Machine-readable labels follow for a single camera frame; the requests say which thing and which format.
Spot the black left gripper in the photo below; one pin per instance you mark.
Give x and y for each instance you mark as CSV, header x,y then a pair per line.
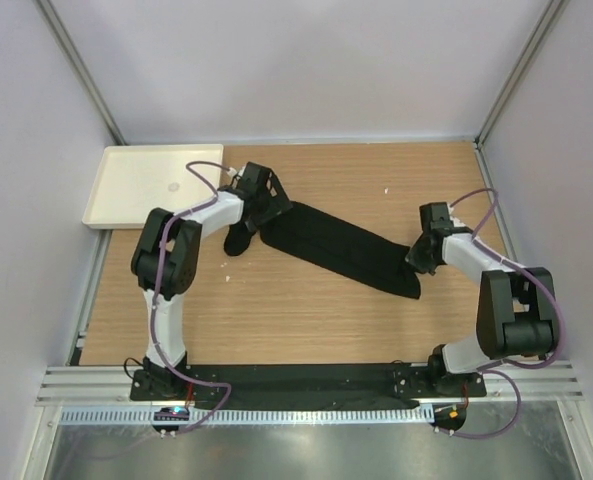
x,y
277,205

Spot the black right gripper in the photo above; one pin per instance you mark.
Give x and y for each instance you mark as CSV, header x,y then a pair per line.
x,y
414,258

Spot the black tank top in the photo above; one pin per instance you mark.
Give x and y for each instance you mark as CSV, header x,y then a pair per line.
x,y
331,243

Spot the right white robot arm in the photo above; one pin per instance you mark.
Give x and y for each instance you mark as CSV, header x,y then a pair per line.
x,y
517,317

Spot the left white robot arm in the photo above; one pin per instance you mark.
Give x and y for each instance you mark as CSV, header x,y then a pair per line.
x,y
166,256

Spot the white plastic tray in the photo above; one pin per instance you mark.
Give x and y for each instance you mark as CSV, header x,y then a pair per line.
x,y
133,180

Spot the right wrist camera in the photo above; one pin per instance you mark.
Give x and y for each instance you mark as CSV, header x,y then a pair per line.
x,y
458,223

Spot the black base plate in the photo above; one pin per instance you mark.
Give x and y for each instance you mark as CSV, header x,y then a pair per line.
x,y
310,387

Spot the aluminium rail front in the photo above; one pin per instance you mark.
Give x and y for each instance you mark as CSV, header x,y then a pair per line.
x,y
108,385

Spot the slotted cable duct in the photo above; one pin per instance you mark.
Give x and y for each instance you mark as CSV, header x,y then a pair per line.
x,y
173,416

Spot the left aluminium frame post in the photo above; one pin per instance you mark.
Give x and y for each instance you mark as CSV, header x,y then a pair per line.
x,y
61,35

